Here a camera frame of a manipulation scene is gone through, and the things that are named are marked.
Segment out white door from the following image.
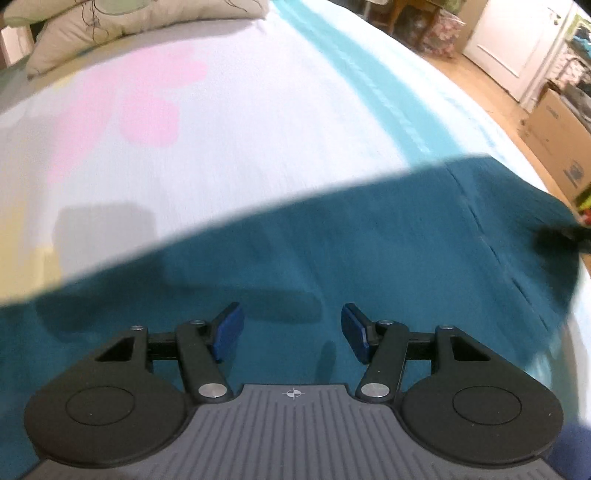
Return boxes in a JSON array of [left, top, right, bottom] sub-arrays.
[[463, 0, 574, 103]]

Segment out teal pants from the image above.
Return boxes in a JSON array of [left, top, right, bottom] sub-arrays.
[[0, 154, 586, 480]]

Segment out floral storage box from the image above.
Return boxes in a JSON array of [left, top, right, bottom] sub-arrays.
[[418, 9, 463, 60]]

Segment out dark blue cloth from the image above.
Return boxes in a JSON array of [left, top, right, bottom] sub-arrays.
[[549, 421, 591, 480]]

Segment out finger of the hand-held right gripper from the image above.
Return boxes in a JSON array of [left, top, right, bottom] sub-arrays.
[[538, 220, 591, 254]]

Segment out cardboard box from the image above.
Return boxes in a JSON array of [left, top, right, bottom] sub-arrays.
[[521, 80, 591, 205]]

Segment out pastel printed bed sheet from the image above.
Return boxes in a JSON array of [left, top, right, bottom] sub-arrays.
[[0, 0, 591, 428]]

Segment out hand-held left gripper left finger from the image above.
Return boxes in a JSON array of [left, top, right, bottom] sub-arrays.
[[95, 302, 245, 403]]

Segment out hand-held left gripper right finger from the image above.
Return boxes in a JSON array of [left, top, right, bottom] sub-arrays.
[[340, 303, 497, 403]]

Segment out green leaf print pillow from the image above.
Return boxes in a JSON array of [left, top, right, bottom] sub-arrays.
[[2, 0, 153, 21], [25, 0, 271, 79]]

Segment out wooden side table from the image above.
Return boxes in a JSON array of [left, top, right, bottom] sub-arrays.
[[369, 0, 445, 37]]

